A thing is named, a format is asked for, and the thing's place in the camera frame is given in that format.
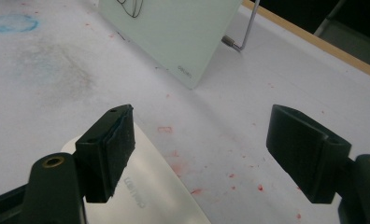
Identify metal whiteboard stand rod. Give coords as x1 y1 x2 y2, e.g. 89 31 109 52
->
221 0 261 52

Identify pale green glass whiteboard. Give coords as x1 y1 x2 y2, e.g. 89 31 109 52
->
97 0 244 91

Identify white table cover sheet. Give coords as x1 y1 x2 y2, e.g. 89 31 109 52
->
0 0 370 224

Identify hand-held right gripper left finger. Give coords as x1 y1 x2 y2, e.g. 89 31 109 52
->
75 104 136 203

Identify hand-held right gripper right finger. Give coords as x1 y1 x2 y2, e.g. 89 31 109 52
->
265 104 352 204

